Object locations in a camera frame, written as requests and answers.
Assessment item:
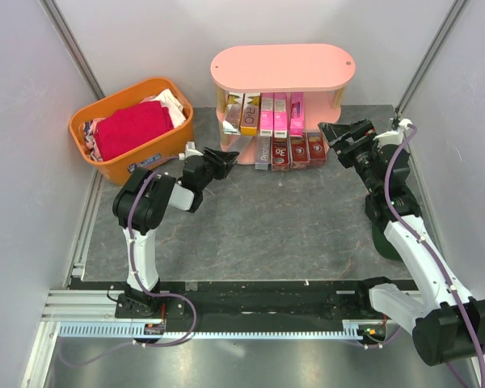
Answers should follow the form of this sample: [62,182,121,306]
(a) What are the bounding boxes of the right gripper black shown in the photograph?
[319,117,382,194]

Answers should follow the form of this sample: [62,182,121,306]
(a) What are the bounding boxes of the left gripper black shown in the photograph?
[199,147,240,192]

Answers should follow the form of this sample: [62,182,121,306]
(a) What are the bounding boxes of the red 3D toothpaste box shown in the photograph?
[306,132,327,167]
[271,137,290,171]

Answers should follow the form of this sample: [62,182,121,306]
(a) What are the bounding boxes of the silver toothpaste box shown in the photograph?
[255,136,271,171]

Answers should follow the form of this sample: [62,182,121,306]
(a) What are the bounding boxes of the orange R.O toothpaste box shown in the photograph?
[239,93,260,137]

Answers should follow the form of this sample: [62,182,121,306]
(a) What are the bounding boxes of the pink toothpaste box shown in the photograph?
[289,92,305,137]
[259,93,274,137]
[273,93,288,139]

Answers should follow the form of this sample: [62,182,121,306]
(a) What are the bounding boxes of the dark red toothpaste box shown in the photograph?
[289,135,310,169]

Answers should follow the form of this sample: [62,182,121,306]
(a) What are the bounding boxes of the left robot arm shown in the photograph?
[112,141,239,318]

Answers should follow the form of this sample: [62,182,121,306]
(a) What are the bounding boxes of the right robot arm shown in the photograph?
[318,119,485,366]

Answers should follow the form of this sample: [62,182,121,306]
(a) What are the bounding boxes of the pink three-tier shelf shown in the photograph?
[209,43,356,167]

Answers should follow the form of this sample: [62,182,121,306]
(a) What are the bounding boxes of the orange plastic basket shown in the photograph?
[69,78,195,185]

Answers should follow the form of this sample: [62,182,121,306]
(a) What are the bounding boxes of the white and patterned cloths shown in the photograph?
[79,89,186,162]

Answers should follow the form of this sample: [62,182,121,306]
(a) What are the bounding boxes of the dark green baseball cap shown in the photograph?
[365,189,424,262]

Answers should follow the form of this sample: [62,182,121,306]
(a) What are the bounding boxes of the red folded cloth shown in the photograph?
[94,101,174,161]

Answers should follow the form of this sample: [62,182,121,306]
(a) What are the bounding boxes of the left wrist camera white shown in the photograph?
[179,141,204,161]

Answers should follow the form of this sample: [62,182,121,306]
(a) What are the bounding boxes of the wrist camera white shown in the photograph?
[374,119,412,149]
[179,141,204,161]

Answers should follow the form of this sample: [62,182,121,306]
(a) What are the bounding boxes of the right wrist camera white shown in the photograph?
[374,119,412,149]

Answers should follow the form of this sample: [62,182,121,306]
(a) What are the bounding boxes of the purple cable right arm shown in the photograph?
[343,123,485,388]

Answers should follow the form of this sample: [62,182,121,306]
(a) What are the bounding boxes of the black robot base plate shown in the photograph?
[115,278,383,321]

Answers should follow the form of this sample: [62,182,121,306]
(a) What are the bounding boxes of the grey slotted cable duct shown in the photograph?
[58,322,371,340]

